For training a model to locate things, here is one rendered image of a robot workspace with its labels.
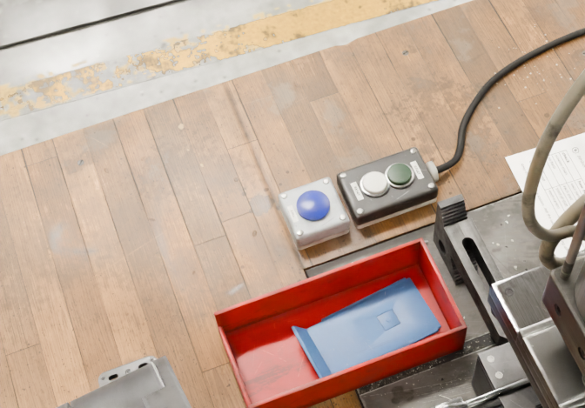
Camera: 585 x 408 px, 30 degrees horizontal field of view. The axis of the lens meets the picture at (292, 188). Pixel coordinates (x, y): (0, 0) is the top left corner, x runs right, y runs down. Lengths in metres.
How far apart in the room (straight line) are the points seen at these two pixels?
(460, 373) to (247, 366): 0.24
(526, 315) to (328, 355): 0.30
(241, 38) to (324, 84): 1.23
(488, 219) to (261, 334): 0.31
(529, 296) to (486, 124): 0.43
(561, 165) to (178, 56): 1.43
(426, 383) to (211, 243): 0.31
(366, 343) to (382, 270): 0.09
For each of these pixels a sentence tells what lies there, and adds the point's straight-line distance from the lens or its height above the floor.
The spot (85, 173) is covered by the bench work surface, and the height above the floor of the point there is 0.90.
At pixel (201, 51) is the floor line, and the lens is 2.64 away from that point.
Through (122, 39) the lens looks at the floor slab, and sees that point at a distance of 2.70.
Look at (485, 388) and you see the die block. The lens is 1.19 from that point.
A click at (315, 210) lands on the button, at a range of 1.29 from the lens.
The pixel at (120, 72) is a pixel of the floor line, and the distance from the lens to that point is 2.64.
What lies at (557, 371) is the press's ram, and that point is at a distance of 0.95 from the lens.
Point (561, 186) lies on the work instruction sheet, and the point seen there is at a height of 0.90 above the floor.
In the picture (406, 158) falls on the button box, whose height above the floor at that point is 0.93.
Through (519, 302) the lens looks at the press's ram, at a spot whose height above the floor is 1.14.
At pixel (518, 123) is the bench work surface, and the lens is 1.41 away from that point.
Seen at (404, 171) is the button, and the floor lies 0.94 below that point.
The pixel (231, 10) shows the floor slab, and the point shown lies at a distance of 2.71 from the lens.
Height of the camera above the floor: 2.05
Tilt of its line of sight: 59 degrees down
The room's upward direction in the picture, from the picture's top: 6 degrees counter-clockwise
